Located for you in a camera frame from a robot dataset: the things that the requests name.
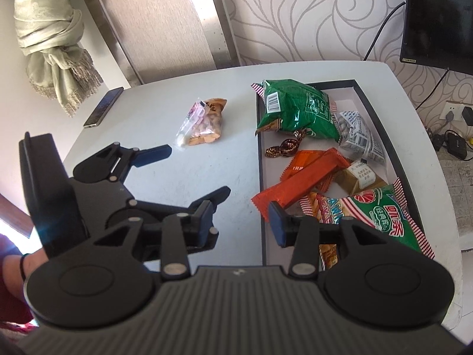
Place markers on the black television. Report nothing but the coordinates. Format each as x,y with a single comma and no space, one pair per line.
439,14

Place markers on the brown wooden board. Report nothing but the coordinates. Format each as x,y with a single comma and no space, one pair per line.
14,214

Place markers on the newspaper print nut packet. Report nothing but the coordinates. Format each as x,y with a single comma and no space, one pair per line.
356,137

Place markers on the small twist-wrapped candy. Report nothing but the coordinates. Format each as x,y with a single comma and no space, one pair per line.
286,147

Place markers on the clear pink snack packet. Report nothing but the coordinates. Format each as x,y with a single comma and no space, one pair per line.
192,120

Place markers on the black set-top box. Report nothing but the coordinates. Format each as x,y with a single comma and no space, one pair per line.
457,146

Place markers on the wide orange wafer packet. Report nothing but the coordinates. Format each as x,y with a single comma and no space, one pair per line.
305,162

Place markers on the dark smartphone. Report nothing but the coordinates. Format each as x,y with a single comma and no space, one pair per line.
103,108

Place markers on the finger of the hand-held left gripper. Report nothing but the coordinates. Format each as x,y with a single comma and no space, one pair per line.
218,194
155,154

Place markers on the green chip bag with picture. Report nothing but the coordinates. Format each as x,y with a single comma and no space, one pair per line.
377,210

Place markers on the white wall socket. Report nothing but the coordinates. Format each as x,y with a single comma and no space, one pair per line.
458,109

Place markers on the person's left forearm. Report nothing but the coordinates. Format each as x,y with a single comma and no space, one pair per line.
11,271

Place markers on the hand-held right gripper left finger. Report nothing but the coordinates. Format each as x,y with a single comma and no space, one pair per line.
207,225

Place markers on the green chip bag with barcode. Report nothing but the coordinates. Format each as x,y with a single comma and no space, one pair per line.
295,111

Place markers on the beige door panel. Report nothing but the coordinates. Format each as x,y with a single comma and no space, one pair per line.
159,18

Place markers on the dark framed tray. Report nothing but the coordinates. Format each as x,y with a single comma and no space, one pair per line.
271,170

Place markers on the orange peanut packet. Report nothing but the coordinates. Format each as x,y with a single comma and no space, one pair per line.
208,125

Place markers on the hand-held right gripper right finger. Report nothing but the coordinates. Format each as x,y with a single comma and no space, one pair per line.
275,225

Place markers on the long orange bar packet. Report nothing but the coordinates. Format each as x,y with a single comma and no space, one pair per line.
295,188

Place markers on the pale green knotted curtain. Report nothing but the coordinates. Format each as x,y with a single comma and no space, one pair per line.
48,26

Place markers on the black plug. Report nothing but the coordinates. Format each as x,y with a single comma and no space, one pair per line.
449,117

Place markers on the brown cake packet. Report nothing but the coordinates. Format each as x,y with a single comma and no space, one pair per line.
360,179

